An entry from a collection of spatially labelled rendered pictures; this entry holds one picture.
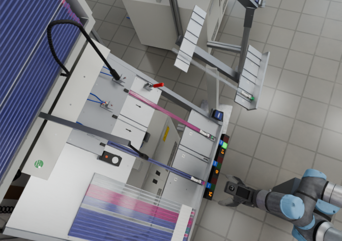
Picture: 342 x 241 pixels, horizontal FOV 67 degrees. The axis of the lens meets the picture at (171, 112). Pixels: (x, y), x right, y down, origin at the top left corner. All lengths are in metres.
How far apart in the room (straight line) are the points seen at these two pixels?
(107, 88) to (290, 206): 0.76
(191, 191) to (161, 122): 0.45
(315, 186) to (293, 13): 1.89
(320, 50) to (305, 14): 0.39
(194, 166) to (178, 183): 0.11
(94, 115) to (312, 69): 1.89
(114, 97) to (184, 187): 0.53
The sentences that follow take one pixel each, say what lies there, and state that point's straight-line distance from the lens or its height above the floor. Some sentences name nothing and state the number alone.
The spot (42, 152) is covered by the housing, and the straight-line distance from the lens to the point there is 0.90.
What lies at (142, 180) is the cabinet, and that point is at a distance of 1.43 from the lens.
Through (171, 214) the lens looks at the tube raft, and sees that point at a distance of 1.19.
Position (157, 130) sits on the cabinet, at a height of 0.62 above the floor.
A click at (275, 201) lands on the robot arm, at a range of 1.03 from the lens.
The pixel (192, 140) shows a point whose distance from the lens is 1.22.
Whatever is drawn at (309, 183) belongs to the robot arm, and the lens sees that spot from 1.13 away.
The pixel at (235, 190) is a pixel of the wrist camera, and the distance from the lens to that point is 1.08.
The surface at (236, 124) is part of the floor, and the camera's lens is 2.11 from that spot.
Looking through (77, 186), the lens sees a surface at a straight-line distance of 1.01.
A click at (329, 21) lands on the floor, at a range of 2.74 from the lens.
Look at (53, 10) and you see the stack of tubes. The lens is 0.80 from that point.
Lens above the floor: 1.99
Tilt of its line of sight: 67 degrees down
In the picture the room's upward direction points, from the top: 24 degrees counter-clockwise
